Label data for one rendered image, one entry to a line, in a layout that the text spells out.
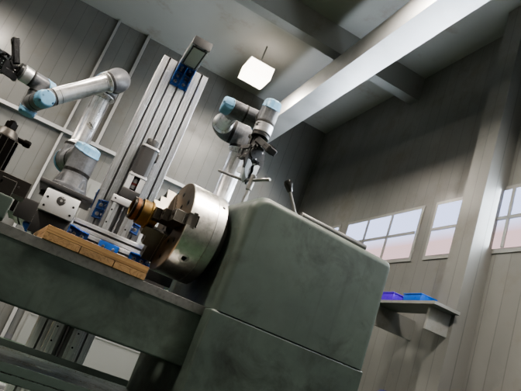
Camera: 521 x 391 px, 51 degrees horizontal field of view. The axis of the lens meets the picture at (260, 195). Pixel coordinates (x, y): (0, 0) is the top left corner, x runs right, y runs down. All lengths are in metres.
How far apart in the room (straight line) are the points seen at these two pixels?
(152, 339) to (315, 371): 0.54
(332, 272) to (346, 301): 0.11
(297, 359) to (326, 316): 0.17
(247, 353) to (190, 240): 0.38
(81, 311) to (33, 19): 9.12
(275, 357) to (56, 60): 8.88
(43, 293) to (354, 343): 1.00
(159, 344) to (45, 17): 9.20
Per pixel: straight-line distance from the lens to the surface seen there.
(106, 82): 2.58
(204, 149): 10.18
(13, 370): 1.46
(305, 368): 1.82
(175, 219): 1.70
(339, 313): 1.88
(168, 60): 2.90
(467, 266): 5.71
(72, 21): 10.54
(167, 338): 1.67
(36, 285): 1.58
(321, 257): 1.83
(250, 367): 1.72
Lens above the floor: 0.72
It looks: 18 degrees up
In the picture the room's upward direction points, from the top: 21 degrees clockwise
